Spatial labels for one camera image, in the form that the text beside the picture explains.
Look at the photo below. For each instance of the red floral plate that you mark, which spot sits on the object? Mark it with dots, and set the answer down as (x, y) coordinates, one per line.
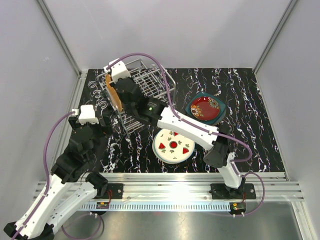
(205, 108)

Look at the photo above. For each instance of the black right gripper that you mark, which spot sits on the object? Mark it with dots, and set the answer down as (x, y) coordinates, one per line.
(131, 79)

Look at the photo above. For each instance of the teal square plate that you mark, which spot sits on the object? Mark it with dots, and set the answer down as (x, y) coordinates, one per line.
(203, 94)

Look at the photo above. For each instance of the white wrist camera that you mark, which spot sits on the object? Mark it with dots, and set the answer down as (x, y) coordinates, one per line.
(86, 114)
(117, 71)

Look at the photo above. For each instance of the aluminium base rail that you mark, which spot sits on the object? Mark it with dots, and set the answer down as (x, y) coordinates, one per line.
(182, 192)

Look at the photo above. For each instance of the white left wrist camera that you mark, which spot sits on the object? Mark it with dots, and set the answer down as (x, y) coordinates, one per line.
(86, 114)

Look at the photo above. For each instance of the orange woven plate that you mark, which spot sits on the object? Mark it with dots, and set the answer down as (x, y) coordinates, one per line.
(114, 96)

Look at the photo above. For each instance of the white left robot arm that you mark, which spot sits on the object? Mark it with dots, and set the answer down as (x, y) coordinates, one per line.
(48, 212)

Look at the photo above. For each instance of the silver wire dish rack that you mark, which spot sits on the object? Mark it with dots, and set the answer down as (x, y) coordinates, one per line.
(150, 81)

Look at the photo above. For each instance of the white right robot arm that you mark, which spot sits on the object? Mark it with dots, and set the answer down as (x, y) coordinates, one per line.
(153, 111)

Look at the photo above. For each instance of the white bottom plate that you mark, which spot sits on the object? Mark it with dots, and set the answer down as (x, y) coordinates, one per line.
(180, 146)

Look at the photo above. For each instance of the pale green plate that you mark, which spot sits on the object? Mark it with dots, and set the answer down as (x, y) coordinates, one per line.
(162, 154)

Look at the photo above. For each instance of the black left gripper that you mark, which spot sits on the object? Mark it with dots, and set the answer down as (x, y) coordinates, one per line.
(104, 130)

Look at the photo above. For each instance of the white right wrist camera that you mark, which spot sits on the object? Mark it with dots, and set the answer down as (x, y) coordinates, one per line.
(117, 71)

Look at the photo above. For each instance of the dark bottom plate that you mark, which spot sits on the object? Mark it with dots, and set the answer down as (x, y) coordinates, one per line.
(212, 122)

